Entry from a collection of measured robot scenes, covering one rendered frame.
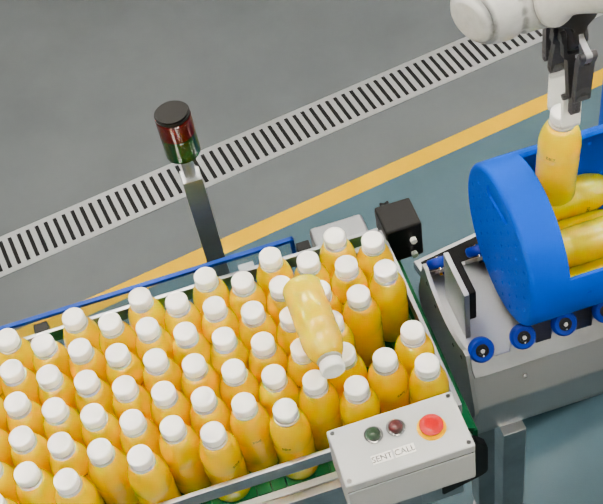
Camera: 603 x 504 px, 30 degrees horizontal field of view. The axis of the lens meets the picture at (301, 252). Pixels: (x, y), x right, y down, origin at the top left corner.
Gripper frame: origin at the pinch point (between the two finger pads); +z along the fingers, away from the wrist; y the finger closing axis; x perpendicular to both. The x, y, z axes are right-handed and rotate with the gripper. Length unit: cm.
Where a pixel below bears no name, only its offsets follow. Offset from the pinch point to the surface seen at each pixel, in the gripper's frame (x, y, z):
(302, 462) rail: 53, -21, 41
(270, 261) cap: 47, 13, 30
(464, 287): 17.9, -3.3, 33.0
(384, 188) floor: -1, 116, 138
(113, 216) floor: 81, 138, 137
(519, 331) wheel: 10.8, -10.1, 40.5
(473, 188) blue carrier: 10.5, 10.7, 25.8
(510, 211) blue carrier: 10.3, -4.4, 15.8
